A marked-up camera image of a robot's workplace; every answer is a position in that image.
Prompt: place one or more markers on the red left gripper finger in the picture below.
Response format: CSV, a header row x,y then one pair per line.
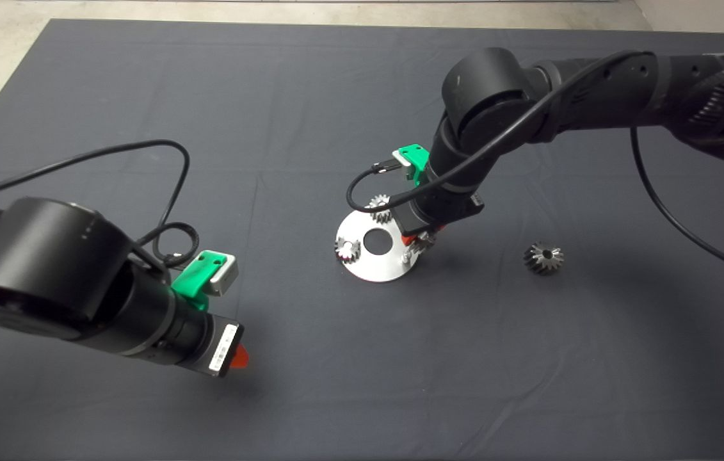
x,y
241,357

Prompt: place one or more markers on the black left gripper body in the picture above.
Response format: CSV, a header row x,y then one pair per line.
x,y
205,342

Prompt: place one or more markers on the small steel gear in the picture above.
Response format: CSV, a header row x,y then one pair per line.
x,y
379,206
424,242
349,250

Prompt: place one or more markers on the green left camera mount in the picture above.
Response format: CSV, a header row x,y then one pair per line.
x,y
192,282

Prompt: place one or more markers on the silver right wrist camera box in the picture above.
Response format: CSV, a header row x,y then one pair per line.
x,y
403,161

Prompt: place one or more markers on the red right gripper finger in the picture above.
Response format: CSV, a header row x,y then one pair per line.
x,y
436,228
406,240

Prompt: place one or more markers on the green right camera mount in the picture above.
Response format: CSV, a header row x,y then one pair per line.
x,y
414,155

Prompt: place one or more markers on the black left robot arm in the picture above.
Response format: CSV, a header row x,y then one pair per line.
x,y
48,269

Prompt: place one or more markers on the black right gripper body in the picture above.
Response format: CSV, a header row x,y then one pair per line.
x,y
438,210

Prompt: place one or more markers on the dark grey table cloth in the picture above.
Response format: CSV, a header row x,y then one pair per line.
x,y
272,96

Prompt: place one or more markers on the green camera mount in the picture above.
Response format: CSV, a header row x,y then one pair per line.
x,y
192,282
414,155

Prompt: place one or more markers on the large dark steel gear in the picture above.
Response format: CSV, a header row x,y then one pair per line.
x,y
544,259

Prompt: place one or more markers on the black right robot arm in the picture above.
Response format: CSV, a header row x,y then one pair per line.
x,y
483,89

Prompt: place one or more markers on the round metal plate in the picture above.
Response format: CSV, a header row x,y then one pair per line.
x,y
381,269

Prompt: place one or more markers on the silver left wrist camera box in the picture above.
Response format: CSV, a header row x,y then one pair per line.
x,y
226,276

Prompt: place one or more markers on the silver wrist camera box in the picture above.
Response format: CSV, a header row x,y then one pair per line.
x,y
226,276
403,161

